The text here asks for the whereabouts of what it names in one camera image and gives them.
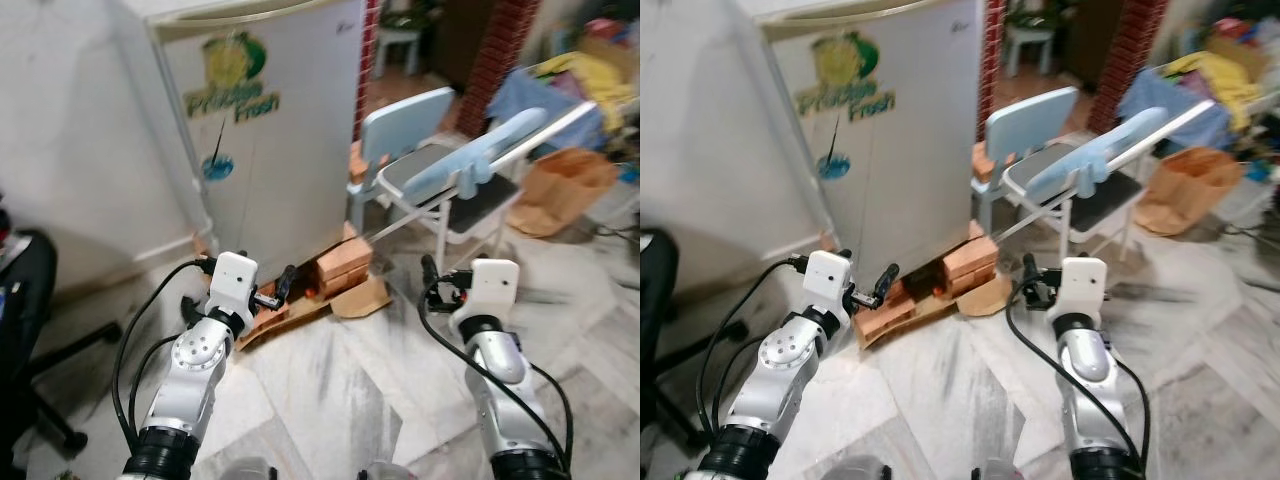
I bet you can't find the white fridge cabinet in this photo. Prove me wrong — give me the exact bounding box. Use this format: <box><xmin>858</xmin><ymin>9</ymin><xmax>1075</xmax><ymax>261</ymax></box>
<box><xmin>120</xmin><ymin>0</ymin><xmax>373</xmax><ymax>41</ymax></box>
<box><xmin>740</xmin><ymin>0</ymin><xmax>991</xmax><ymax>36</ymax></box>

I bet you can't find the light blue padded bar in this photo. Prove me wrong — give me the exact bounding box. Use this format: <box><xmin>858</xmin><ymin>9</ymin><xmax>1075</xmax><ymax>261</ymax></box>
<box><xmin>405</xmin><ymin>100</ymin><xmax>601</xmax><ymax>196</ymax></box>
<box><xmin>1028</xmin><ymin>98</ymin><xmax>1219</xmax><ymax>199</ymax></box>

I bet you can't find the light blue chair grey seat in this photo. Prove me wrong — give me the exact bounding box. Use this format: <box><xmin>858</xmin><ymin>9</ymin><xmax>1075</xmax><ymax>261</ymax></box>
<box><xmin>350</xmin><ymin>88</ymin><xmax>526</xmax><ymax>273</ymax></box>
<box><xmin>975</xmin><ymin>86</ymin><xmax>1146</xmax><ymax>266</ymax></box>

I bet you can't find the brown paper bag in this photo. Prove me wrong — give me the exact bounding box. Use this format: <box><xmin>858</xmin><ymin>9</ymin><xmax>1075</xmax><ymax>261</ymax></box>
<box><xmin>508</xmin><ymin>148</ymin><xmax>621</xmax><ymax>239</ymax></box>
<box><xmin>1135</xmin><ymin>147</ymin><xmax>1244</xmax><ymax>237</ymax></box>

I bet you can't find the black office chair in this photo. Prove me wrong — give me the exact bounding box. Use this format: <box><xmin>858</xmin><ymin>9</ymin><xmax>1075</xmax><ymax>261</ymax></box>
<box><xmin>0</xmin><ymin>228</ymin><xmax>123</xmax><ymax>471</ymax></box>
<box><xmin>640</xmin><ymin>228</ymin><xmax>746</xmax><ymax>451</ymax></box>

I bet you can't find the grey robot left leg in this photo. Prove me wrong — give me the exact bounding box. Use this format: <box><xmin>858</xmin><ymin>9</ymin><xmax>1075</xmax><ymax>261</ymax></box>
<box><xmin>825</xmin><ymin>458</ymin><xmax>896</xmax><ymax>480</ymax></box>

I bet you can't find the blue cloth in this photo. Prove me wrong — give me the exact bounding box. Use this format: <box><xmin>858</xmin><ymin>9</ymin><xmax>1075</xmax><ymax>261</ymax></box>
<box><xmin>490</xmin><ymin>68</ymin><xmax>606</xmax><ymax>151</ymax></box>
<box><xmin>1118</xmin><ymin>68</ymin><xmax>1236</xmax><ymax>151</ymax></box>

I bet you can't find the white plastic stool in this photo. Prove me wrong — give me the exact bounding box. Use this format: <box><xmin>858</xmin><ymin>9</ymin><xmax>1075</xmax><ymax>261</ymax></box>
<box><xmin>375</xmin><ymin>25</ymin><xmax>423</xmax><ymax>79</ymax></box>
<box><xmin>1003</xmin><ymin>25</ymin><xmax>1056</xmax><ymax>79</ymax></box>

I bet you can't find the yellow cloth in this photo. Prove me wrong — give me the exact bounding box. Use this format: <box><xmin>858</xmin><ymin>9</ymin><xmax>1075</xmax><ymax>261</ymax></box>
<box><xmin>540</xmin><ymin>50</ymin><xmax>636</xmax><ymax>131</ymax></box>
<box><xmin>1165</xmin><ymin>50</ymin><xmax>1263</xmax><ymax>131</ymax></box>

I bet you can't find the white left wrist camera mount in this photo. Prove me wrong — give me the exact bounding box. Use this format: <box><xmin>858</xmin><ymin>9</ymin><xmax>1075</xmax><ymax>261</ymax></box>
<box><xmin>207</xmin><ymin>252</ymin><xmax>260</xmax><ymax>319</ymax></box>
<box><xmin>803</xmin><ymin>250</ymin><xmax>854</xmax><ymax>316</ymax></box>

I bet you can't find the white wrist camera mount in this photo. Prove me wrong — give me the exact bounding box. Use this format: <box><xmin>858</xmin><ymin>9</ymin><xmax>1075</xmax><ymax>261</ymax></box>
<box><xmin>207</xmin><ymin>252</ymin><xmax>260</xmax><ymax>319</ymax></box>
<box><xmin>803</xmin><ymin>250</ymin><xmax>854</xmax><ymax>316</ymax></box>
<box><xmin>1060</xmin><ymin>257</ymin><xmax>1109</xmax><ymax>319</ymax></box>
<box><xmin>455</xmin><ymin>260</ymin><xmax>521</xmax><ymax>321</ymax></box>

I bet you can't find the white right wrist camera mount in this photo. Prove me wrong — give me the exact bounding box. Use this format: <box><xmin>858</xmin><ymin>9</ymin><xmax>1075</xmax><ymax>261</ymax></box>
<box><xmin>455</xmin><ymin>260</ymin><xmax>521</xmax><ymax>321</ymax></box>
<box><xmin>1060</xmin><ymin>257</ymin><xmax>1109</xmax><ymax>319</ymax></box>

